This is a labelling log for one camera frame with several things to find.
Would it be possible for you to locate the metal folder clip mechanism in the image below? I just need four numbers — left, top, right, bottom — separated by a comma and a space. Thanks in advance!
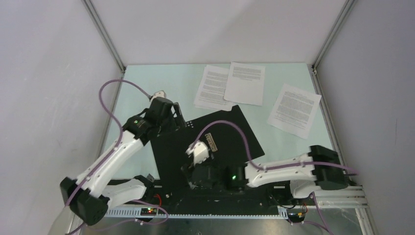
205, 133, 218, 152

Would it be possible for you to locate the red black clip folder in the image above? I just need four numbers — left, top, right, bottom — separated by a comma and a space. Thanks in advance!
151, 105, 265, 191

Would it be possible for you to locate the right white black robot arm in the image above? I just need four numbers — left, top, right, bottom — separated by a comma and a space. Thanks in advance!
181, 143, 349, 205

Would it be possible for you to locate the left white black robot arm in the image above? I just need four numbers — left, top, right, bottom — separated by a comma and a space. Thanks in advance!
60, 96, 186, 226

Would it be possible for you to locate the left printed paper sheet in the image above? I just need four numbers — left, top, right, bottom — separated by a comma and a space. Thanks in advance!
194, 65, 233, 111

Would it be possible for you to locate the printed paper sheet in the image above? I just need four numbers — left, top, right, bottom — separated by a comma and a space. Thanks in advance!
267, 84, 322, 139
194, 65, 233, 111
224, 62, 265, 106

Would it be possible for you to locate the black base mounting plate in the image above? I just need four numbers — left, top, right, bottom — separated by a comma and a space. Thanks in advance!
123, 179, 317, 216

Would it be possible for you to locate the middle printed paper sheet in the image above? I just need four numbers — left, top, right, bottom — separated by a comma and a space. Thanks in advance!
224, 62, 265, 106

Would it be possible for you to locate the left controller board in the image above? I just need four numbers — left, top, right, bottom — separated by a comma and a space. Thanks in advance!
140, 207, 158, 216

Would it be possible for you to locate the controller board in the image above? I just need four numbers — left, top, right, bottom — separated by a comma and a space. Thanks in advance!
140, 207, 158, 216
287, 212, 306, 224

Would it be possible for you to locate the right controller board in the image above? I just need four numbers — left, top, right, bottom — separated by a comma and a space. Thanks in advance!
287, 212, 306, 224

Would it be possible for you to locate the right printed paper sheet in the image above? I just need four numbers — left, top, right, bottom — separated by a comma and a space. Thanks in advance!
267, 84, 322, 139

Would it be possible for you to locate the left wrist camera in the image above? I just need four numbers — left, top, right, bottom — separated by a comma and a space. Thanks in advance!
150, 90, 166, 101

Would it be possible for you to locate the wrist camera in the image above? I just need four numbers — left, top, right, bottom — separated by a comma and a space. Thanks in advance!
150, 90, 166, 101
185, 141, 210, 166

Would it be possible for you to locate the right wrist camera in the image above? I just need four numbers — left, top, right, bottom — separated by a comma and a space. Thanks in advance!
185, 141, 210, 166

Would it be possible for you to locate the slotted cable duct rail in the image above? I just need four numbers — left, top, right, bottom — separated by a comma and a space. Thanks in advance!
104, 207, 288, 219

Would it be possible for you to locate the aluminium frame profile left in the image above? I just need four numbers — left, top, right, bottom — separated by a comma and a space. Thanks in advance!
81, 0, 126, 73

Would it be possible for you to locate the aluminium frame profile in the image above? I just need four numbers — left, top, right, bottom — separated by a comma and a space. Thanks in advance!
81, 0, 126, 73
311, 0, 357, 71

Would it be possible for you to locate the aluminium frame profile right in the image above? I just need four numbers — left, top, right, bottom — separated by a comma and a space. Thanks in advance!
311, 0, 357, 71

